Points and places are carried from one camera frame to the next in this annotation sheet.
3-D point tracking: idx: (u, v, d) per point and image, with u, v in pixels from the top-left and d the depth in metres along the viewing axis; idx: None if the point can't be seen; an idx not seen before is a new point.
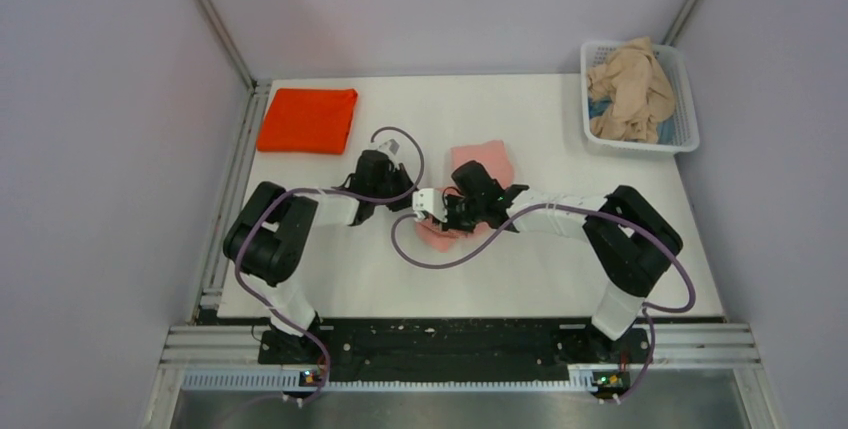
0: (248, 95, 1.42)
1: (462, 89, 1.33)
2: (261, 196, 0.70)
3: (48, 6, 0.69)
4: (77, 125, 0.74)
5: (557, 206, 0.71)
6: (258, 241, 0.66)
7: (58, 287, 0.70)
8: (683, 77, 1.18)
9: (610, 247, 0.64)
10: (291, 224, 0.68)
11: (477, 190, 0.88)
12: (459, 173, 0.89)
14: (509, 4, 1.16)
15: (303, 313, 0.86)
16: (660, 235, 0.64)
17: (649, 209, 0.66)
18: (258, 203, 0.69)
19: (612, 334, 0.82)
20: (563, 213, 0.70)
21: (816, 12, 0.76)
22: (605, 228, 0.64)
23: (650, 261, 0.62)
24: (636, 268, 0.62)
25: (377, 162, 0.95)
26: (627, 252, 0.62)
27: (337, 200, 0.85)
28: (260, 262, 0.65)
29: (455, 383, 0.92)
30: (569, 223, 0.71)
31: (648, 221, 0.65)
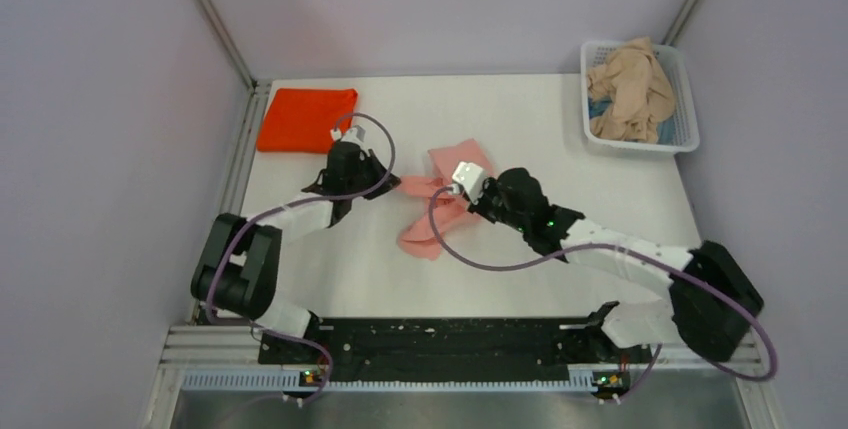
0: (248, 95, 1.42)
1: (462, 90, 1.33)
2: (219, 232, 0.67)
3: (49, 7, 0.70)
4: (78, 125, 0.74)
5: (629, 252, 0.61)
6: (227, 280, 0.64)
7: (59, 287, 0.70)
8: (683, 77, 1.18)
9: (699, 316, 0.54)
10: (256, 259, 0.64)
11: (529, 208, 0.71)
12: (510, 186, 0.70)
14: (509, 5, 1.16)
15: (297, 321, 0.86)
16: (741, 300, 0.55)
17: (738, 271, 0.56)
18: (218, 239, 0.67)
19: (619, 341, 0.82)
20: (636, 261, 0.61)
21: (816, 11, 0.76)
22: (692, 292, 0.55)
23: (734, 330, 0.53)
24: (724, 340, 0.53)
25: (349, 155, 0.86)
26: (712, 320, 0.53)
27: (308, 209, 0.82)
28: (232, 300, 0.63)
29: (454, 383, 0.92)
30: (640, 273, 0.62)
31: (734, 285, 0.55)
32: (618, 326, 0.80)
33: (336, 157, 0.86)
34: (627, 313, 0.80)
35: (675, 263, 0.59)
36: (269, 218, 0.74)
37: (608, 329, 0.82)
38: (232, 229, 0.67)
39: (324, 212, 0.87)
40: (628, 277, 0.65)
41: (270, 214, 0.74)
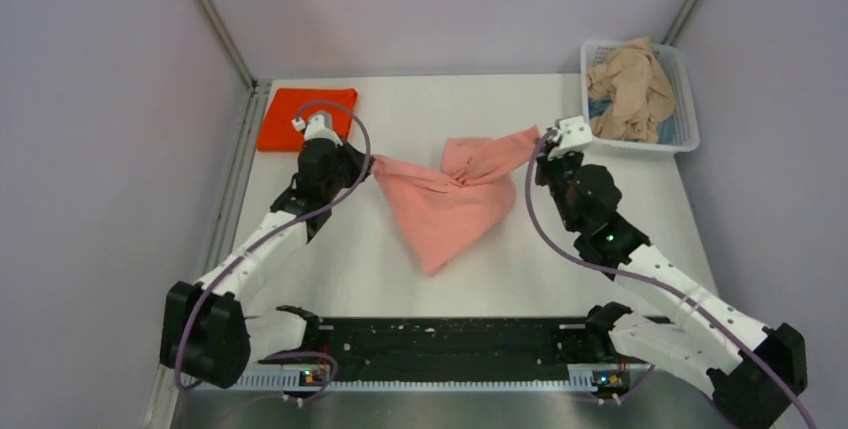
0: (248, 96, 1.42)
1: (462, 90, 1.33)
2: (176, 306, 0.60)
3: (50, 7, 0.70)
4: (78, 125, 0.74)
5: (697, 309, 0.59)
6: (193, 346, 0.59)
7: (59, 285, 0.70)
8: (683, 77, 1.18)
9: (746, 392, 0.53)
10: (215, 332, 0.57)
11: (597, 215, 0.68)
12: (591, 190, 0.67)
14: (509, 5, 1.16)
15: (292, 335, 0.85)
16: (791, 384, 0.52)
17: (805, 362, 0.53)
18: (176, 316, 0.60)
19: (621, 349, 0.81)
20: (701, 318, 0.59)
21: (816, 11, 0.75)
22: (756, 372, 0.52)
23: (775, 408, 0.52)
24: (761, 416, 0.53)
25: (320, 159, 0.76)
26: (765, 400, 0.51)
27: (276, 241, 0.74)
28: (202, 370, 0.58)
29: (454, 383, 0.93)
30: (698, 329, 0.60)
31: (793, 373, 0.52)
32: (629, 339, 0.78)
33: (310, 161, 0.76)
34: (646, 334, 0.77)
35: (745, 339, 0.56)
36: (229, 278, 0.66)
37: (617, 341, 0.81)
38: (189, 301, 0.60)
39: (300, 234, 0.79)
40: (682, 324, 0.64)
41: (229, 273, 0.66)
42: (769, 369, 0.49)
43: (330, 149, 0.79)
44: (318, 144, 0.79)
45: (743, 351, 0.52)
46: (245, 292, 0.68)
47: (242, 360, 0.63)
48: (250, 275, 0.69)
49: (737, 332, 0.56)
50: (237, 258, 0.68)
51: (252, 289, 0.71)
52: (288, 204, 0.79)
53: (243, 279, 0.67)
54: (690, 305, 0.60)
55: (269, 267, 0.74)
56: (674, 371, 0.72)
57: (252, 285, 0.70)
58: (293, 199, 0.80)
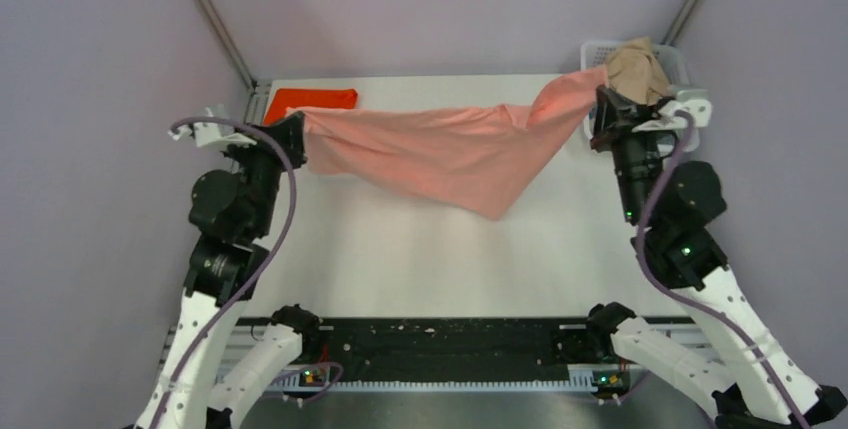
0: (248, 95, 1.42)
1: (463, 89, 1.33)
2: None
3: (52, 9, 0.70)
4: (79, 126, 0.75)
5: (763, 363, 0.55)
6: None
7: (58, 286, 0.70)
8: (682, 77, 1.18)
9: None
10: None
11: (686, 224, 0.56)
12: (696, 202, 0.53)
14: (509, 4, 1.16)
15: (289, 353, 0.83)
16: None
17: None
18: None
19: (617, 350, 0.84)
20: (761, 370, 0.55)
21: (815, 12, 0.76)
22: None
23: None
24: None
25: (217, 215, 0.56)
26: None
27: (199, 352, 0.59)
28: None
29: (455, 383, 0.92)
30: (744, 373, 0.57)
31: None
32: (631, 345, 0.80)
33: (207, 221, 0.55)
34: (650, 342, 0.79)
35: (798, 399, 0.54)
36: (165, 422, 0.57)
37: (618, 343, 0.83)
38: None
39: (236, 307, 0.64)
40: (725, 356, 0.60)
41: (164, 410, 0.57)
42: None
43: (233, 191, 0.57)
44: (213, 185, 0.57)
45: (800, 417, 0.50)
46: (195, 418, 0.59)
47: None
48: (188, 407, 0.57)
49: (792, 391, 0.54)
50: (164, 397, 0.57)
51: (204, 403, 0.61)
52: (204, 281, 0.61)
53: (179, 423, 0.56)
54: (755, 355, 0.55)
55: (209, 372, 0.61)
56: (675, 382, 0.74)
57: (202, 397, 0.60)
58: (205, 265, 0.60)
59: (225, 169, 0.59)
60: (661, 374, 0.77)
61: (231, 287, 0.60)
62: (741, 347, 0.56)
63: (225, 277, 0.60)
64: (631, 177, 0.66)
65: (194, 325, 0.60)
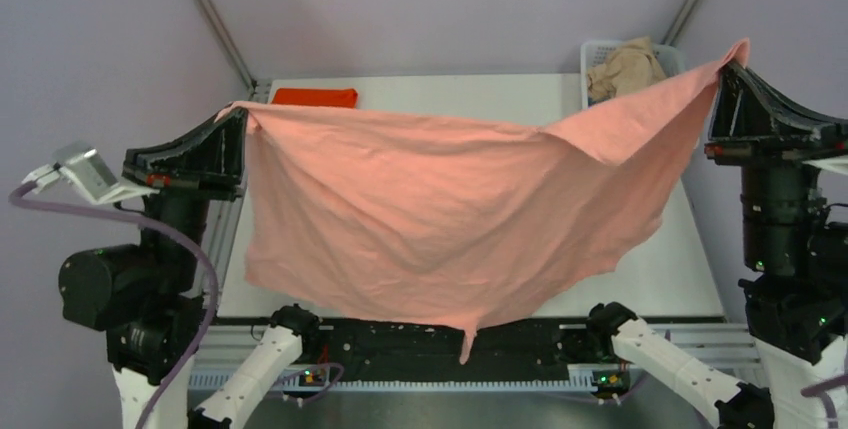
0: (249, 96, 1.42)
1: (463, 89, 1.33)
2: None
3: (50, 5, 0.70)
4: (78, 125, 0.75)
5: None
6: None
7: (57, 283, 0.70)
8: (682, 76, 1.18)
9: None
10: None
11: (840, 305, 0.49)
12: None
14: (508, 4, 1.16)
15: (289, 355, 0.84)
16: None
17: None
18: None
19: (617, 352, 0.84)
20: None
21: (815, 11, 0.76)
22: None
23: None
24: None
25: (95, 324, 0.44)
26: None
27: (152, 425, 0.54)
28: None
29: (455, 383, 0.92)
30: None
31: None
32: (632, 347, 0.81)
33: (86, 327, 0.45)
34: (650, 346, 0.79)
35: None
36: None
37: (623, 343, 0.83)
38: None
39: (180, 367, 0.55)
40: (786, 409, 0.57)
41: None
42: None
43: (104, 290, 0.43)
44: (79, 277, 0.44)
45: None
46: None
47: None
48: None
49: None
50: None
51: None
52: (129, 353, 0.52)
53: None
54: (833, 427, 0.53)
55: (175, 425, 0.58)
56: (674, 387, 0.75)
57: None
58: (124, 341, 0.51)
59: (87, 254, 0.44)
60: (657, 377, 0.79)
61: (157, 367, 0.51)
62: (819, 416, 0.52)
63: (154, 356, 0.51)
64: (773, 221, 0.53)
65: (137, 403, 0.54)
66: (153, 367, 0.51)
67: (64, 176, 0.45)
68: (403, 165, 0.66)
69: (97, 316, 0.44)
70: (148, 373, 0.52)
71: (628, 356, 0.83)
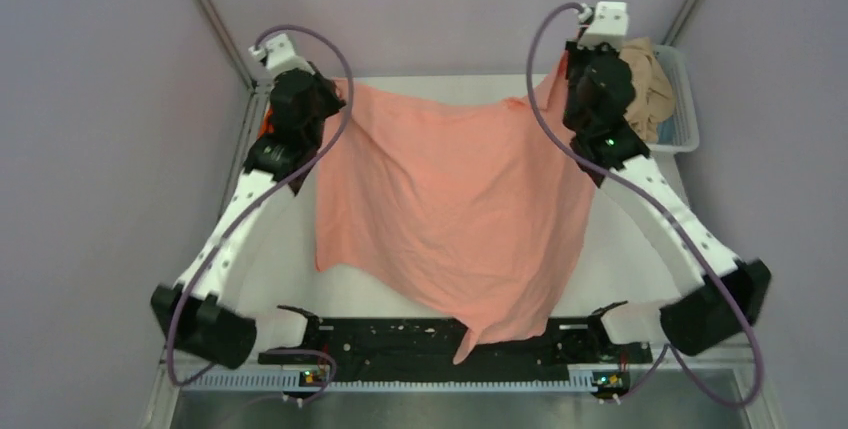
0: (249, 96, 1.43)
1: (463, 90, 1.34)
2: (160, 306, 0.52)
3: (51, 8, 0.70)
4: (79, 126, 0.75)
5: (675, 227, 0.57)
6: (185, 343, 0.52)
7: (59, 285, 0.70)
8: (683, 76, 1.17)
9: (698, 312, 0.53)
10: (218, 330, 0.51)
11: (605, 114, 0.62)
12: (604, 84, 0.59)
14: (508, 5, 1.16)
15: (293, 331, 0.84)
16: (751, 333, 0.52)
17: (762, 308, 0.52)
18: (162, 316, 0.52)
19: (614, 337, 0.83)
20: (677, 238, 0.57)
21: (814, 11, 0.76)
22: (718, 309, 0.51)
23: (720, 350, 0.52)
24: (704, 336, 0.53)
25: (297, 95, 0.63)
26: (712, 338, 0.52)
27: (253, 216, 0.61)
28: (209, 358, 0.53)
29: (454, 383, 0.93)
30: (670, 248, 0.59)
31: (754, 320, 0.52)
32: (616, 317, 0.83)
33: (282, 100, 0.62)
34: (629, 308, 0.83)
35: (713, 260, 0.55)
36: (208, 276, 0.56)
37: (612, 321, 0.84)
38: (174, 300, 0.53)
39: (283, 191, 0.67)
40: (657, 241, 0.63)
41: (207, 267, 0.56)
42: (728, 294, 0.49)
43: (312, 80, 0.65)
44: (294, 77, 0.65)
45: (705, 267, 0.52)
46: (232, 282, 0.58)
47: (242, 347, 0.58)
48: (233, 263, 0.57)
49: (709, 254, 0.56)
50: (212, 250, 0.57)
51: (241, 275, 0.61)
52: (261, 164, 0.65)
53: (223, 274, 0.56)
54: (670, 222, 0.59)
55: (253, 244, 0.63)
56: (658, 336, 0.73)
57: (240, 268, 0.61)
58: (265, 151, 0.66)
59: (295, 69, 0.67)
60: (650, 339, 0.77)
61: (286, 168, 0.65)
62: (657, 216, 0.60)
63: (281, 160, 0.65)
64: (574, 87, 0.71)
65: (249, 196, 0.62)
66: (281, 168, 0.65)
67: (284, 43, 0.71)
68: (428, 127, 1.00)
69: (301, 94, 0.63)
70: (275, 173, 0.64)
71: (622, 335, 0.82)
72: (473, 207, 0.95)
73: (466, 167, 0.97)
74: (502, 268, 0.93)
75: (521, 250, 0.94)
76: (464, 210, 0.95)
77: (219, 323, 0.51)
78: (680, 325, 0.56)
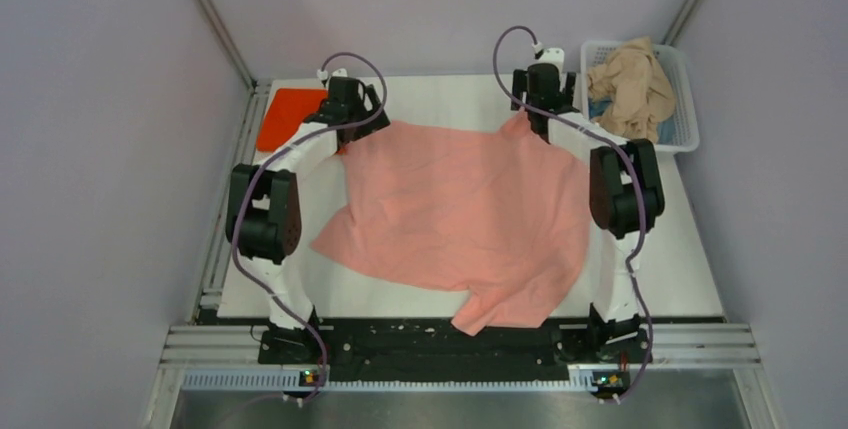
0: (248, 96, 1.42)
1: (462, 90, 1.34)
2: (239, 179, 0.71)
3: (47, 8, 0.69)
4: (77, 126, 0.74)
5: (584, 131, 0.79)
6: (251, 220, 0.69)
7: (57, 286, 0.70)
8: (683, 77, 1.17)
9: (601, 174, 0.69)
10: (280, 203, 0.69)
11: (540, 91, 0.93)
12: (533, 68, 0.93)
14: (508, 4, 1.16)
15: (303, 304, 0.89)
16: (647, 193, 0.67)
17: (656, 166, 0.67)
18: (239, 189, 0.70)
19: (603, 313, 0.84)
20: (587, 138, 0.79)
21: (815, 11, 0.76)
22: (607, 160, 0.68)
23: (624, 205, 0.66)
24: (609, 197, 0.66)
25: (349, 81, 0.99)
26: (611, 188, 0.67)
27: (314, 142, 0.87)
28: (264, 238, 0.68)
29: (455, 383, 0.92)
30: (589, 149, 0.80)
31: (646, 175, 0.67)
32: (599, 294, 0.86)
33: (339, 84, 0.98)
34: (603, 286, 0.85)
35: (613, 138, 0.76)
36: (281, 161, 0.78)
37: (599, 297, 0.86)
38: (249, 177, 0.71)
39: (330, 135, 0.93)
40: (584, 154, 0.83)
41: (280, 158, 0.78)
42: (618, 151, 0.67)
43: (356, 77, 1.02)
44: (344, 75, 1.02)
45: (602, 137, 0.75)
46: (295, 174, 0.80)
47: (294, 232, 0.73)
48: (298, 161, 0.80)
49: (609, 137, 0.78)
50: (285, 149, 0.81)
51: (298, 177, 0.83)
52: (318, 118, 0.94)
53: (293, 162, 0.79)
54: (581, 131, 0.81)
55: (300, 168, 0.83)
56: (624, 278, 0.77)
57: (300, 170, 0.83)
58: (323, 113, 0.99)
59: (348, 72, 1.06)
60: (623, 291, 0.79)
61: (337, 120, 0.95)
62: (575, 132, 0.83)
63: (327, 120, 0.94)
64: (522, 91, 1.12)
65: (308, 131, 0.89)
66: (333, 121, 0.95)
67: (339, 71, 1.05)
68: (433, 136, 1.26)
69: (348, 83, 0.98)
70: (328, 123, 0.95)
71: (609, 302, 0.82)
72: (472, 206, 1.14)
73: (464, 176, 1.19)
74: (506, 252, 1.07)
75: (519, 241, 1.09)
76: (455, 197, 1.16)
77: (282, 199, 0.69)
78: (600, 200, 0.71)
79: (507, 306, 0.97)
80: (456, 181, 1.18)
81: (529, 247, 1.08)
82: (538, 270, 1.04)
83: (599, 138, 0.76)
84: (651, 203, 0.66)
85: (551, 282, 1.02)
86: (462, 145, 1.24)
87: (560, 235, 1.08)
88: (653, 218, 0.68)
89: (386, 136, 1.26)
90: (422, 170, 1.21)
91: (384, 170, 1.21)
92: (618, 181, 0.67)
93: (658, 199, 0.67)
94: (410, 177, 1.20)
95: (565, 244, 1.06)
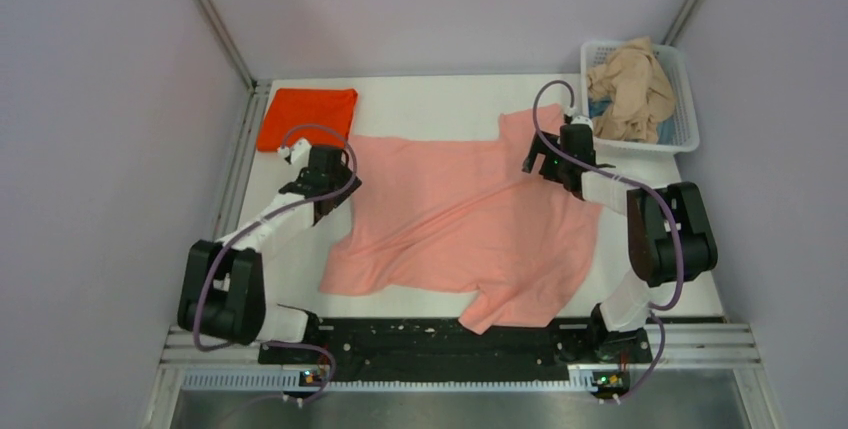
0: (248, 96, 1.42)
1: (462, 91, 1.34)
2: (199, 258, 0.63)
3: (47, 9, 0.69)
4: (78, 126, 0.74)
5: (619, 178, 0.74)
6: (209, 309, 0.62)
7: (57, 284, 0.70)
8: (682, 77, 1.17)
9: (639, 219, 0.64)
10: (238, 291, 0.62)
11: (573, 151, 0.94)
12: (564, 126, 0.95)
14: (507, 5, 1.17)
15: (295, 324, 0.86)
16: (695, 242, 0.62)
17: (701, 210, 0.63)
18: (197, 273, 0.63)
19: (611, 325, 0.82)
20: (622, 185, 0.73)
21: (815, 11, 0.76)
22: (647, 203, 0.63)
23: (666, 255, 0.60)
24: (650, 244, 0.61)
25: (331, 151, 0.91)
26: (652, 235, 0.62)
27: (286, 216, 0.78)
28: (220, 328, 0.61)
29: (455, 383, 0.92)
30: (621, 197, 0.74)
31: (691, 220, 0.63)
32: (611, 309, 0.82)
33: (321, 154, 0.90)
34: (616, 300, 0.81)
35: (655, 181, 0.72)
36: (246, 237, 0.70)
37: (608, 307, 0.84)
38: (210, 257, 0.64)
39: (308, 208, 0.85)
40: (617, 205, 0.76)
41: (246, 234, 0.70)
42: (657, 195, 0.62)
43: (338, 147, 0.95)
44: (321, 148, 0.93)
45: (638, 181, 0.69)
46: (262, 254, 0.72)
47: (260, 310, 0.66)
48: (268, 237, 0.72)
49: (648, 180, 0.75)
50: (254, 224, 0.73)
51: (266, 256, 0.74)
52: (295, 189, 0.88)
53: (260, 239, 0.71)
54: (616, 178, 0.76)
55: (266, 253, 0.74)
56: (640, 303, 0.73)
57: (269, 249, 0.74)
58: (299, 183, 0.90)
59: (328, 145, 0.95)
60: (640, 314, 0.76)
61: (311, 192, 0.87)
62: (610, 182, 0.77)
63: (306, 190, 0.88)
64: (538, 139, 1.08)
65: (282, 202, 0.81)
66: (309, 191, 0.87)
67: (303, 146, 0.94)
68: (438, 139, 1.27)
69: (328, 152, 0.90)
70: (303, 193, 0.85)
71: (618, 317, 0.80)
72: (482, 207, 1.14)
73: (474, 184, 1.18)
74: (515, 252, 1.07)
75: (528, 241, 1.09)
76: (466, 197, 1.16)
77: (242, 284, 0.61)
78: (637, 247, 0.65)
79: (516, 305, 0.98)
80: (466, 182, 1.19)
81: (538, 247, 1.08)
82: (546, 269, 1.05)
83: (634, 182, 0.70)
84: (699, 254, 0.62)
85: (558, 282, 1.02)
86: (471, 146, 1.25)
87: (569, 235, 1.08)
88: (699, 270, 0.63)
89: (390, 159, 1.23)
90: (429, 171, 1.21)
91: (393, 173, 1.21)
92: (660, 228, 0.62)
93: (707, 248, 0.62)
94: (421, 190, 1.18)
95: (573, 244, 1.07)
